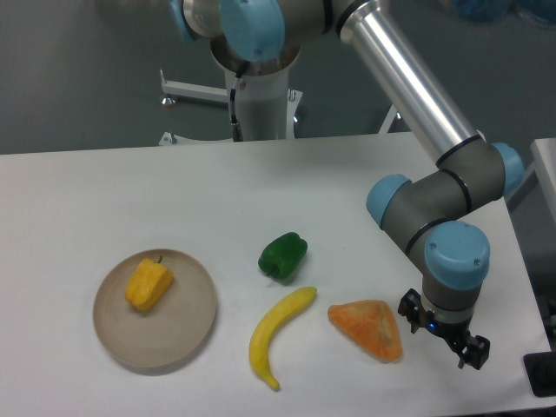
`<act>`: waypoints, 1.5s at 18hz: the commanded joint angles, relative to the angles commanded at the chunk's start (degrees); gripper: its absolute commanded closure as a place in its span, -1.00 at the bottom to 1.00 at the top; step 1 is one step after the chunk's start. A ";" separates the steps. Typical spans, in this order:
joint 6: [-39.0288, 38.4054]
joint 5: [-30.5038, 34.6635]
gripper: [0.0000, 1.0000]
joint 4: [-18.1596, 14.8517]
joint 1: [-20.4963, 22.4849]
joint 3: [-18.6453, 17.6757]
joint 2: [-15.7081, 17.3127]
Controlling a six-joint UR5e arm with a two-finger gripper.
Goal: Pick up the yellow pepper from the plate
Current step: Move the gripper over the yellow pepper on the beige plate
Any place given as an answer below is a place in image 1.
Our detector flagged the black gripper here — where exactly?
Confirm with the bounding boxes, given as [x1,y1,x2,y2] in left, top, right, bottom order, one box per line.
[398,288,491,370]

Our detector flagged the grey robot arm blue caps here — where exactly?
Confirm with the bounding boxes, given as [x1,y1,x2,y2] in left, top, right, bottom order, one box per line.
[169,1,524,368]

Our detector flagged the green toy pepper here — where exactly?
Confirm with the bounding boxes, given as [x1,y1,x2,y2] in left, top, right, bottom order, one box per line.
[257,232,308,281]

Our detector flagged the beige round plate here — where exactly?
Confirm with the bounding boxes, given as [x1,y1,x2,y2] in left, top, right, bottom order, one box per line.
[92,249,218,375]

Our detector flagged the yellow toy pepper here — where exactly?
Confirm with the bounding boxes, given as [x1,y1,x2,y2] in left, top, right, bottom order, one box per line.
[125,258,174,311]

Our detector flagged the orange toy pumpkin slice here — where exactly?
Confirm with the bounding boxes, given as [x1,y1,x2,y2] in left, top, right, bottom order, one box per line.
[328,300,403,362]

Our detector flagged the black device at table edge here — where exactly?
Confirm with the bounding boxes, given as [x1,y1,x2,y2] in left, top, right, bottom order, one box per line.
[523,351,555,398]

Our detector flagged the yellow toy banana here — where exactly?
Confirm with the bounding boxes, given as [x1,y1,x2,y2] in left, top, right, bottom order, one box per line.
[248,287,317,392]

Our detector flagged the blue object top right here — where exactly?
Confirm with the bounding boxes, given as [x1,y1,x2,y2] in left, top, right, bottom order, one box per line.
[445,0,555,29]

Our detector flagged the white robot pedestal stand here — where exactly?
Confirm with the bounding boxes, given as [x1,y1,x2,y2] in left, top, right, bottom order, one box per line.
[160,36,409,144]

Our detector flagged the black cable on pedestal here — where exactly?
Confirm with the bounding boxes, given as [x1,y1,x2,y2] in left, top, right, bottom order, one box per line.
[228,60,251,142]

